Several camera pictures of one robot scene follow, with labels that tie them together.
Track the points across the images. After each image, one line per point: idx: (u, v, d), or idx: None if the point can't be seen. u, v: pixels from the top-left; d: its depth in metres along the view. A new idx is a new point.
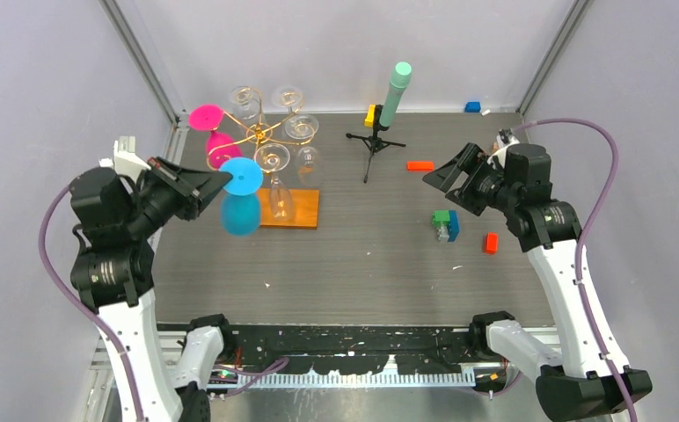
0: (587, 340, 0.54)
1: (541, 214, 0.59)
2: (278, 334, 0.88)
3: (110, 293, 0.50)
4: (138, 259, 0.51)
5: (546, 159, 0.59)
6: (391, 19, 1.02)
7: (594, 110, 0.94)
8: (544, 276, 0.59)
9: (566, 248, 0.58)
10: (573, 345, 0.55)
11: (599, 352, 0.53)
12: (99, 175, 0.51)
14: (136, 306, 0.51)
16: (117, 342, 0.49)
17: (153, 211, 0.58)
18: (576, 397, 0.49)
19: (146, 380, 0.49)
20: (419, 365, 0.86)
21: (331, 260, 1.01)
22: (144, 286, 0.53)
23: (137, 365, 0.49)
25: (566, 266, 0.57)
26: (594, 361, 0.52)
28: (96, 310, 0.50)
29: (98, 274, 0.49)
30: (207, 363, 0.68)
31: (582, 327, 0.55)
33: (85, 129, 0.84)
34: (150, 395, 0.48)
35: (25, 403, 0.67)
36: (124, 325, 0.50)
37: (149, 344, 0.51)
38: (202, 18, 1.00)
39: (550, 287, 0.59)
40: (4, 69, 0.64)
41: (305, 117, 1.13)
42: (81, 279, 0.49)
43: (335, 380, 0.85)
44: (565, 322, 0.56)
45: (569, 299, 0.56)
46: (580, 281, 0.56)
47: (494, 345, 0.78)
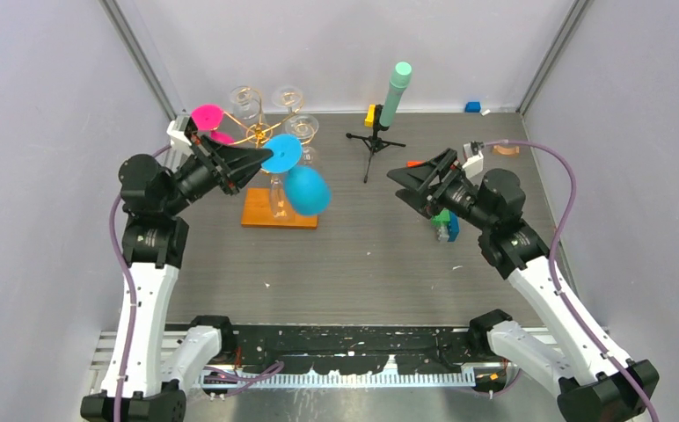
0: (587, 345, 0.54)
1: (508, 242, 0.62)
2: (278, 335, 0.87)
3: (147, 256, 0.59)
4: (172, 239, 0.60)
5: (522, 194, 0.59)
6: (391, 19, 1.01)
7: (594, 111, 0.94)
8: (528, 294, 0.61)
9: (539, 265, 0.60)
10: (575, 352, 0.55)
11: (599, 352, 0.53)
12: (142, 163, 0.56)
14: (162, 270, 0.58)
16: (135, 294, 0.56)
17: (189, 190, 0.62)
18: (595, 402, 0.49)
19: (141, 342, 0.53)
20: (419, 365, 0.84)
21: (331, 260, 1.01)
22: (175, 258, 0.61)
23: (141, 323, 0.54)
25: (544, 281, 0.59)
26: (599, 362, 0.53)
28: (128, 264, 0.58)
29: (143, 240, 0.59)
30: (196, 363, 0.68)
31: (577, 332, 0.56)
33: (84, 129, 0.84)
34: (138, 355, 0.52)
35: (25, 403, 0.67)
36: (145, 283, 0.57)
37: (157, 311, 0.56)
38: (202, 17, 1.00)
39: (537, 302, 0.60)
40: (3, 69, 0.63)
41: (305, 117, 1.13)
42: (129, 240, 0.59)
43: (335, 380, 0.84)
44: (560, 332, 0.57)
45: (555, 309, 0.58)
46: (561, 292, 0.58)
47: (498, 347, 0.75)
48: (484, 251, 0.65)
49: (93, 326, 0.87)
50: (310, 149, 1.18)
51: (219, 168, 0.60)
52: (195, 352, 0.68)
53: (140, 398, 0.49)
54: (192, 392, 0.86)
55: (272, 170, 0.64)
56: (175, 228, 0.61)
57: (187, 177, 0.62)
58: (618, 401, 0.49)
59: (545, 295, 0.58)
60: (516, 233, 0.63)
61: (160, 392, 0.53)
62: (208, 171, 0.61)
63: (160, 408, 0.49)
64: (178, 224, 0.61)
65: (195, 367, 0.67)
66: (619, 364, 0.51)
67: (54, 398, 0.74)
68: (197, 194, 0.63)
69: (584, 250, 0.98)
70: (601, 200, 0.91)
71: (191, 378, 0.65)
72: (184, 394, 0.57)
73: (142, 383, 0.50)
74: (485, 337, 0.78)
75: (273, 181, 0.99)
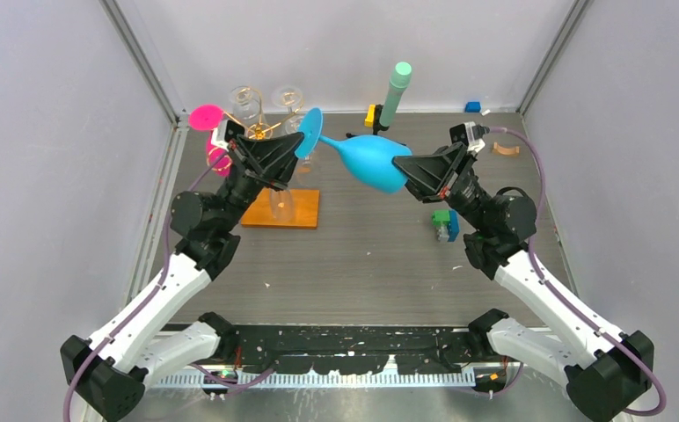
0: (579, 326, 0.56)
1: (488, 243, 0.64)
2: (278, 335, 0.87)
3: (193, 255, 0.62)
4: (220, 252, 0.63)
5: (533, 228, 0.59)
6: (391, 18, 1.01)
7: (594, 111, 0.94)
8: (516, 289, 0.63)
9: (520, 259, 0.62)
10: (571, 337, 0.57)
11: (592, 331, 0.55)
12: (193, 205, 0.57)
14: (197, 272, 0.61)
16: (164, 277, 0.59)
17: (239, 199, 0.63)
18: (603, 383, 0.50)
19: (144, 319, 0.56)
20: (419, 365, 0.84)
21: (331, 260, 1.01)
22: (215, 267, 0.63)
23: (153, 303, 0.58)
25: (528, 272, 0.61)
26: (593, 341, 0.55)
28: (176, 251, 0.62)
29: (198, 247, 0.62)
30: (178, 361, 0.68)
31: (567, 316, 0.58)
33: (84, 130, 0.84)
34: (133, 328, 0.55)
35: (22, 403, 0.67)
36: (178, 272, 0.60)
37: (171, 303, 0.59)
38: (202, 17, 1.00)
39: (528, 296, 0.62)
40: (4, 70, 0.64)
41: None
42: (182, 246, 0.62)
43: (335, 380, 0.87)
44: (553, 320, 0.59)
45: (543, 297, 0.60)
46: (545, 280, 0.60)
47: (500, 348, 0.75)
48: (468, 251, 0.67)
49: (94, 326, 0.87)
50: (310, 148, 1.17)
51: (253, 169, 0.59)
52: (181, 352, 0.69)
53: (108, 364, 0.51)
54: (192, 393, 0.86)
55: (303, 156, 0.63)
56: (224, 246, 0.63)
57: (236, 188, 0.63)
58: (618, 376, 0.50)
59: (530, 287, 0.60)
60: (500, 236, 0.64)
61: (127, 374, 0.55)
62: (246, 178, 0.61)
63: (115, 387, 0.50)
64: (229, 246, 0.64)
65: (174, 365, 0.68)
66: (612, 338, 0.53)
67: (52, 396, 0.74)
68: (245, 200, 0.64)
69: (583, 250, 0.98)
70: (600, 200, 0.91)
71: (159, 376, 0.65)
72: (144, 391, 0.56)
73: (116, 353, 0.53)
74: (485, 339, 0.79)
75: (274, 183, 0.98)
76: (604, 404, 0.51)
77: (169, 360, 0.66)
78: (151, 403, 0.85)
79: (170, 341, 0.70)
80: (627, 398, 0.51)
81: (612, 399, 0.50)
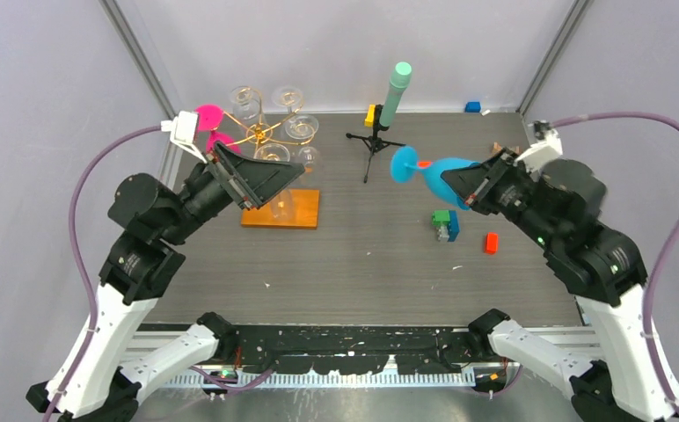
0: (653, 389, 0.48)
1: (607, 266, 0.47)
2: (278, 335, 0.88)
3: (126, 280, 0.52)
4: (153, 272, 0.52)
5: (601, 185, 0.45)
6: (391, 19, 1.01)
7: (594, 111, 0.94)
8: (604, 323, 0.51)
9: (631, 300, 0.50)
10: (637, 391, 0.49)
11: (663, 396, 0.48)
12: (145, 189, 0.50)
14: (128, 306, 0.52)
16: (95, 318, 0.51)
17: (199, 209, 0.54)
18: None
19: (87, 366, 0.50)
20: (419, 365, 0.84)
21: (330, 260, 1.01)
22: (149, 293, 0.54)
23: (94, 347, 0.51)
25: (634, 321, 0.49)
26: (661, 411, 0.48)
28: (102, 282, 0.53)
29: (125, 263, 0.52)
30: (173, 367, 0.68)
31: (648, 376, 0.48)
33: (84, 130, 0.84)
34: (80, 378, 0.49)
35: (21, 403, 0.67)
36: (108, 309, 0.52)
37: (118, 338, 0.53)
38: (202, 17, 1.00)
39: (612, 333, 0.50)
40: (4, 69, 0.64)
41: (305, 118, 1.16)
42: (114, 256, 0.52)
43: (335, 380, 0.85)
44: (625, 369, 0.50)
45: (637, 352, 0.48)
46: (650, 337, 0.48)
47: (499, 349, 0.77)
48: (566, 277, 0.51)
49: None
50: (310, 149, 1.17)
51: (240, 188, 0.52)
52: (178, 356, 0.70)
53: (67, 419, 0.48)
54: (191, 392, 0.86)
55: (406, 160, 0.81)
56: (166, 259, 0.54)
57: (196, 194, 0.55)
58: None
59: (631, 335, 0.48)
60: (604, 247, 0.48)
61: (98, 408, 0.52)
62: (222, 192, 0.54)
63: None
64: (168, 260, 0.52)
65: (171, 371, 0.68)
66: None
67: None
68: (206, 214, 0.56)
69: None
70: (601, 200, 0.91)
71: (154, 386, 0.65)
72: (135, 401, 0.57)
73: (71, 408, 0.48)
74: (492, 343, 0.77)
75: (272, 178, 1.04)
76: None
77: (162, 371, 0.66)
78: (151, 403, 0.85)
79: (166, 348, 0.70)
80: None
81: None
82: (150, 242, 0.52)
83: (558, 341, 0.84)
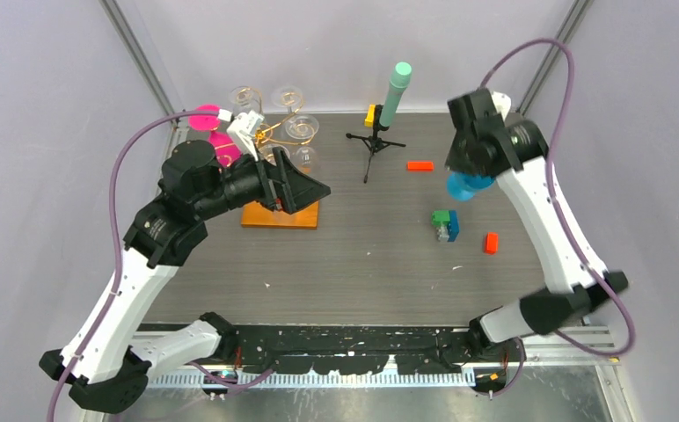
0: (568, 256, 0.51)
1: (505, 136, 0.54)
2: (278, 334, 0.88)
3: (148, 243, 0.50)
4: (177, 239, 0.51)
5: (485, 92, 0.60)
6: (391, 19, 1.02)
7: (593, 111, 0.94)
8: (521, 203, 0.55)
9: (536, 167, 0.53)
10: (554, 262, 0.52)
11: (580, 264, 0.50)
12: (205, 149, 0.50)
14: (151, 270, 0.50)
16: (117, 281, 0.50)
17: (233, 194, 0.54)
18: (566, 310, 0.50)
19: (105, 330, 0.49)
20: (419, 365, 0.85)
21: (330, 260, 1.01)
22: (171, 260, 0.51)
23: (113, 312, 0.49)
25: (538, 187, 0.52)
26: (578, 276, 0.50)
28: (126, 244, 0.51)
29: (150, 226, 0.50)
30: (178, 357, 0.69)
31: (561, 242, 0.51)
33: (84, 129, 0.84)
34: (98, 342, 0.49)
35: (19, 402, 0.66)
36: (132, 273, 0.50)
37: (138, 305, 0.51)
38: (202, 17, 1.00)
39: (527, 211, 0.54)
40: (5, 70, 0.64)
41: (305, 117, 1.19)
42: (141, 218, 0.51)
43: (335, 380, 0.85)
44: (545, 243, 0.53)
45: (545, 214, 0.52)
46: (554, 199, 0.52)
47: (496, 338, 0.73)
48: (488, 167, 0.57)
49: None
50: (309, 149, 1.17)
51: (286, 192, 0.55)
52: (183, 347, 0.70)
53: (83, 385, 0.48)
54: (191, 393, 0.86)
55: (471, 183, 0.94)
56: (193, 229, 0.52)
57: (234, 179, 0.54)
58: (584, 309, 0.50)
59: (536, 202, 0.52)
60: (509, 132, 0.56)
61: (113, 376, 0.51)
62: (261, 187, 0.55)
63: (102, 396, 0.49)
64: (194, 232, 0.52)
65: (175, 361, 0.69)
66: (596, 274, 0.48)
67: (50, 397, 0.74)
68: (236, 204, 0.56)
69: None
70: (600, 200, 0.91)
71: (161, 371, 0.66)
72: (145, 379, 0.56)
73: (89, 372, 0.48)
74: (483, 331, 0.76)
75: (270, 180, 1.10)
76: (558, 323, 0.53)
77: (170, 355, 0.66)
78: (151, 403, 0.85)
79: (172, 338, 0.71)
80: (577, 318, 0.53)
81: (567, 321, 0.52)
82: (190, 204, 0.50)
83: (561, 340, 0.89)
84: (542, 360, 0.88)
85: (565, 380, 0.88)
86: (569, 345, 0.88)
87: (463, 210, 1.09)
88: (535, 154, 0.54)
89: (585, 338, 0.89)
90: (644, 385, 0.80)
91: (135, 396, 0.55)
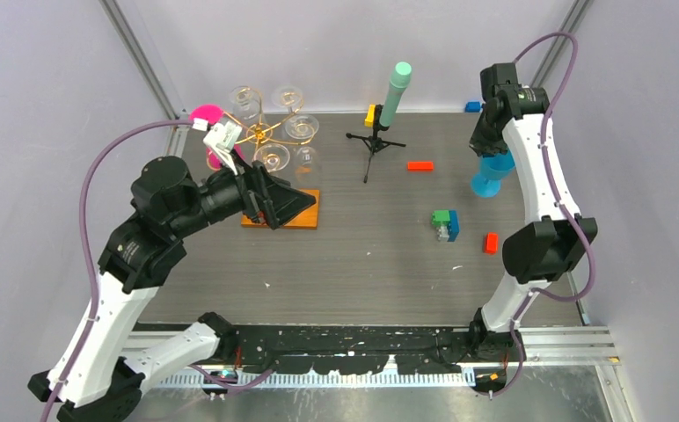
0: (544, 192, 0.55)
1: (514, 93, 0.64)
2: (278, 334, 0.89)
3: (124, 266, 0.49)
4: (151, 260, 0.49)
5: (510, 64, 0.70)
6: (391, 19, 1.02)
7: (593, 110, 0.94)
8: (514, 147, 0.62)
9: (534, 120, 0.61)
10: (534, 200, 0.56)
11: (553, 200, 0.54)
12: (176, 169, 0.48)
14: (128, 294, 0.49)
16: (95, 307, 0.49)
17: (211, 209, 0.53)
18: (531, 238, 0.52)
19: (87, 355, 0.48)
20: (419, 365, 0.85)
21: (330, 260, 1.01)
22: (146, 281, 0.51)
23: (94, 337, 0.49)
25: (532, 134, 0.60)
26: (548, 209, 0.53)
28: (101, 269, 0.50)
29: (124, 248, 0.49)
30: (175, 363, 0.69)
31: (541, 181, 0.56)
33: (84, 129, 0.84)
34: (81, 367, 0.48)
35: (18, 402, 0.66)
36: (109, 298, 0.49)
37: (118, 327, 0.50)
38: (202, 16, 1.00)
39: (520, 156, 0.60)
40: (5, 69, 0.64)
41: (305, 117, 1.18)
42: (113, 241, 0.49)
43: (335, 380, 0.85)
44: (528, 181, 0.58)
45: (532, 155, 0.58)
46: (543, 145, 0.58)
47: (495, 325, 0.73)
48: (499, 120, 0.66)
49: None
50: (310, 149, 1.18)
51: (268, 207, 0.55)
52: (180, 353, 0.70)
53: (69, 410, 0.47)
54: (191, 393, 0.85)
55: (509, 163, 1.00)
56: (169, 249, 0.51)
57: (213, 192, 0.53)
58: (549, 242, 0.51)
59: (527, 145, 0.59)
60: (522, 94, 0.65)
61: (99, 398, 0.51)
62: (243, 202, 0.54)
63: (91, 417, 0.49)
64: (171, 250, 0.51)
65: (173, 364, 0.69)
66: (566, 211, 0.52)
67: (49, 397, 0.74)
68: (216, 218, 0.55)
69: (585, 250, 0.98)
70: (600, 200, 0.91)
71: (156, 379, 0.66)
72: (138, 391, 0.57)
73: (73, 397, 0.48)
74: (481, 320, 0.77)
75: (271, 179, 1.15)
76: (527, 260, 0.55)
77: (165, 364, 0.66)
78: (151, 404, 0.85)
79: (168, 344, 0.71)
80: (549, 263, 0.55)
81: (536, 257, 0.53)
82: (164, 224, 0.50)
83: (559, 341, 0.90)
84: (542, 360, 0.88)
85: (565, 380, 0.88)
86: (566, 348, 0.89)
87: (463, 210, 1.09)
88: (538, 111, 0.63)
89: (583, 338, 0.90)
90: (644, 386, 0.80)
91: (125, 411, 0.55)
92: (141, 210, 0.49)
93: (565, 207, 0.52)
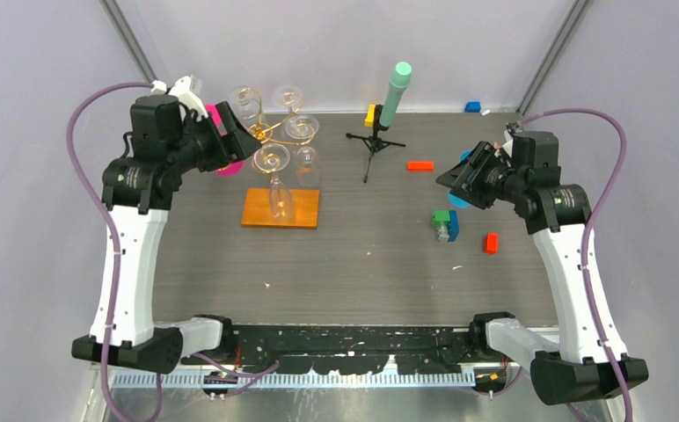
0: (587, 327, 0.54)
1: (552, 199, 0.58)
2: (278, 334, 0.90)
3: (128, 195, 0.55)
4: (158, 178, 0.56)
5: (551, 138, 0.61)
6: (391, 19, 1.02)
7: (593, 109, 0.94)
8: (548, 258, 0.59)
9: (573, 233, 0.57)
10: (573, 330, 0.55)
11: (597, 338, 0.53)
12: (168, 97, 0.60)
14: (146, 214, 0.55)
16: (118, 241, 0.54)
17: None
18: (571, 379, 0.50)
19: (128, 289, 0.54)
20: (419, 365, 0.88)
21: (331, 260, 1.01)
22: (158, 202, 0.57)
23: (127, 267, 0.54)
25: (572, 251, 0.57)
26: (592, 350, 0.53)
28: (108, 206, 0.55)
29: (125, 177, 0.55)
30: (195, 339, 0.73)
31: (583, 314, 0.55)
33: (84, 129, 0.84)
34: (125, 305, 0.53)
35: (19, 398, 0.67)
36: (127, 229, 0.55)
37: (145, 261, 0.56)
38: (202, 17, 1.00)
39: (555, 272, 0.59)
40: (5, 70, 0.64)
41: (305, 117, 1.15)
42: (111, 177, 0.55)
43: (335, 380, 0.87)
44: (565, 308, 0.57)
45: (571, 280, 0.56)
46: (585, 267, 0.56)
47: (494, 342, 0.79)
48: (521, 208, 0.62)
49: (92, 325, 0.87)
50: (310, 149, 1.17)
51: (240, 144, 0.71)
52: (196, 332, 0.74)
53: (128, 347, 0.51)
54: (192, 392, 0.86)
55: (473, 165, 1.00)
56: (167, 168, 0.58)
57: None
58: (592, 385, 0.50)
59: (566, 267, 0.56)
60: (560, 192, 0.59)
61: (149, 336, 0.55)
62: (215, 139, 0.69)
63: (149, 355, 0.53)
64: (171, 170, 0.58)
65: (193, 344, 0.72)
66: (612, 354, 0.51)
67: (49, 396, 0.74)
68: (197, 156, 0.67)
69: None
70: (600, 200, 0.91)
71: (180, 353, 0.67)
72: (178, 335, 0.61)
73: (129, 331, 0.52)
74: (485, 331, 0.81)
75: (273, 181, 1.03)
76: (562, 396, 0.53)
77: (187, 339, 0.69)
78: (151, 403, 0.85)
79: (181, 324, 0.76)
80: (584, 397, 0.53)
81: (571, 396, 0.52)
82: (163, 141, 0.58)
83: None
84: None
85: None
86: None
87: (463, 210, 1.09)
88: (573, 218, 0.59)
89: None
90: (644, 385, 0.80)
91: (173, 358, 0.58)
92: (138, 139, 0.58)
93: (610, 350, 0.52)
